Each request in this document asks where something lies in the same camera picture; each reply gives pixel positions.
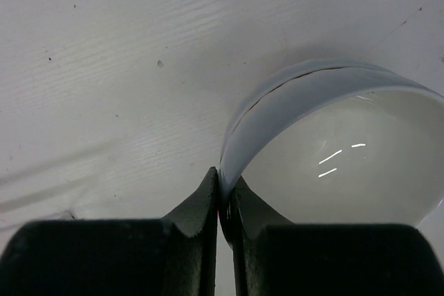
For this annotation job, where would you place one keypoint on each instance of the white bowl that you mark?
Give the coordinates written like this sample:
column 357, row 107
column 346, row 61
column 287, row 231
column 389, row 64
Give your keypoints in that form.
column 342, row 146
column 305, row 68

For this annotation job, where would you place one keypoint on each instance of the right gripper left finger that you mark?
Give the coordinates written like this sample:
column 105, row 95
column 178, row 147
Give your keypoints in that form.
column 173, row 255

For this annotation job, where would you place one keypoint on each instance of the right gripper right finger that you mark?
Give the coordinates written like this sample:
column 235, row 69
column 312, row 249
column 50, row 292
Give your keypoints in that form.
column 274, row 256

